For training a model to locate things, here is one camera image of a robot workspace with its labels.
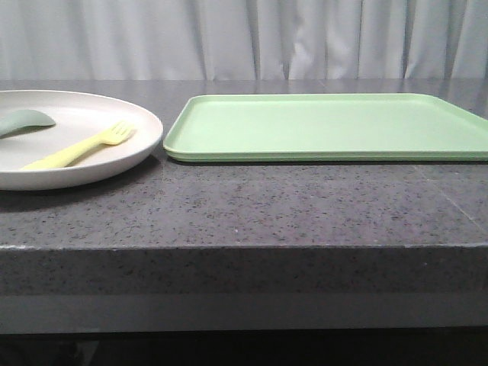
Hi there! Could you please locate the yellow plastic fork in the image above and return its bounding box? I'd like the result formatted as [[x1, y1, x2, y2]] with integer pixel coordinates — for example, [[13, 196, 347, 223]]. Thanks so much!
[[21, 121, 134, 171]]

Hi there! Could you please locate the white round plate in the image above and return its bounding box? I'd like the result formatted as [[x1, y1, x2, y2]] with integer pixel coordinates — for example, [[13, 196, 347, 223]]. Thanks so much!
[[1, 90, 163, 191]]

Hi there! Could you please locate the light green serving tray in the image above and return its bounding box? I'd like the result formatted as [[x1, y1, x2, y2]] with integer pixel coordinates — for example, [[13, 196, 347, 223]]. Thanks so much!
[[163, 93, 487, 162]]

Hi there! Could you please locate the sage green plastic spoon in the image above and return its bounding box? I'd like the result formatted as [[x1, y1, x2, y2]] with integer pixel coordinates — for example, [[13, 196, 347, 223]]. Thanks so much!
[[1, 110, 56, 137]]

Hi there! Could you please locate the grey pleated curtain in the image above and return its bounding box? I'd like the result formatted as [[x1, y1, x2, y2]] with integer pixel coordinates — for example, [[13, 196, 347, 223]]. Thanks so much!
[[1, 1, 487, 80]]

